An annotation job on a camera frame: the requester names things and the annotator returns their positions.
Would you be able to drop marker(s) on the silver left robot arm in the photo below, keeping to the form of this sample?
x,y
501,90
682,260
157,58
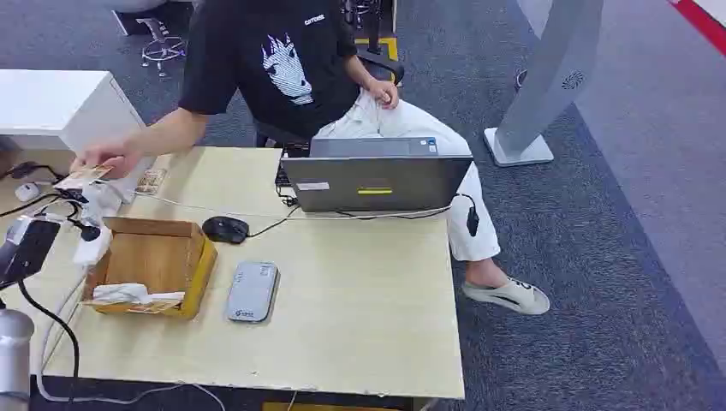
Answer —
x,y
17,352

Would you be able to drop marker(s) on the wooden card box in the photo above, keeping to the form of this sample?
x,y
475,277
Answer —
x,y
156,258

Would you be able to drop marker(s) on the pale slipper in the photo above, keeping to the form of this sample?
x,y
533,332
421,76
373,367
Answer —
x,y
507,296

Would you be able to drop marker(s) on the white crumpled paper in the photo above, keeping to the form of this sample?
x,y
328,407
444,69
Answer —
x,y
125,293

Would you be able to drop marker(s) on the white cabinet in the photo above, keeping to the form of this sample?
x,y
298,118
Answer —
x,y
62,108

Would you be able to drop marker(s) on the grey standing pillar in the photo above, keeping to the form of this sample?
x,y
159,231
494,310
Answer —
x,y
544,85

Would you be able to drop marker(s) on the person's hand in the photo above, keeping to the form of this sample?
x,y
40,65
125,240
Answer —
x,y
110,154
383,92

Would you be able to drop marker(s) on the chrome chair base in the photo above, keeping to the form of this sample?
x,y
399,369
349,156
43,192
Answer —
x,y
161,46

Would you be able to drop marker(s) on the black computer mouse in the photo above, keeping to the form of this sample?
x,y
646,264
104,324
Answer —
x,y
225,229

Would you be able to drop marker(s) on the grey laptop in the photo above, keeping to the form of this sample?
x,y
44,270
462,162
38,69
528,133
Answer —
x,y
374,181

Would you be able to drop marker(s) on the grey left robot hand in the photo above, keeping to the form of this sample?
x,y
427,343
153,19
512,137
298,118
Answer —
x,y
97,238

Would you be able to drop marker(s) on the person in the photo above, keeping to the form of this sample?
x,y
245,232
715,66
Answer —
x,y
272,74

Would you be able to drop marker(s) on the white computer mouse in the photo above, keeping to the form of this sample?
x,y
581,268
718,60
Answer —
x,y
26,192

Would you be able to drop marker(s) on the person's left hand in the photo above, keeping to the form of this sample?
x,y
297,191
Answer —
x,y
383,92

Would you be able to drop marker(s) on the person's right hand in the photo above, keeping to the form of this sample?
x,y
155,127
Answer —
x,y
110,154

